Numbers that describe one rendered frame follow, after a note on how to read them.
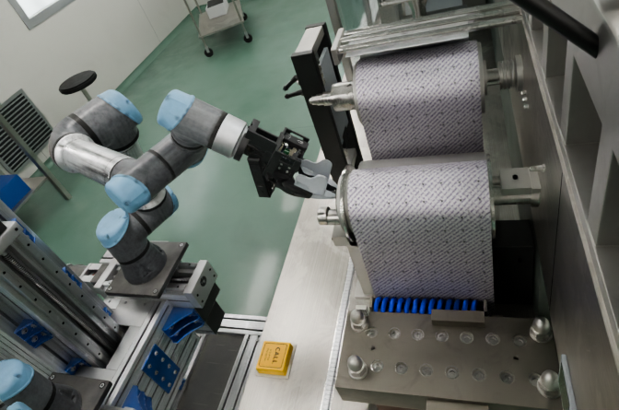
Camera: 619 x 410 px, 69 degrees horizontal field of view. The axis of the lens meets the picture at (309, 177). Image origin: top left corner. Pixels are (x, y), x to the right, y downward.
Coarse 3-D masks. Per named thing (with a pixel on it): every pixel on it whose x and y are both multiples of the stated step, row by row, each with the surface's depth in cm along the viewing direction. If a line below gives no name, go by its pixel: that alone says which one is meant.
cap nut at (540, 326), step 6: (540, 318) 77; (534, 324) 77; (540, 324) 76; (546, 324) 76; (534, 330) 78; (540, 330) 77; (546, 330) 76; (534, 336) 79; (540, 336) 77; (546, 336) 77; (552, 336) 78; (540, 342) 78; (546, 342) 78
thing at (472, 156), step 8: (472, 152) 90; (480, 152) 89; (368, 160) 98; (376, 160) 96; (384, 160) 95; (392, 160) 94; (400, 160) 94; (408, 160) 93; (416, 160) 92; (424, 160) 91; (432, 160) 90; (440, 160) 90; (448, 160) 89; (456, 160) 88; (464, 160) 88; (472, 160) 87; (360, 168) 95; (368, 168) 94
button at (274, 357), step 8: (264, 344) 106; (272, 344) 105; (280, 344) 105; (288, 344) 104; (264, 352) 104; (272, 352) 104; (280, 352) 103; (288, 352) 103; (264, 360) 103; (272, 360) 102; (280, 360) 102; (288, 360) 103; (256, 368) 102; (264, 368) 101; (272, 368) 101; (280, 368) 100
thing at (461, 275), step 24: (384, 264) 87; (408, 264) 85; (432, 264) 83; (456, 264) 82; (480, 264) 80; (384, 288) 92; (408, 288) 90; (432, 288) 89; (456, 288) 87; (480, 288) 85
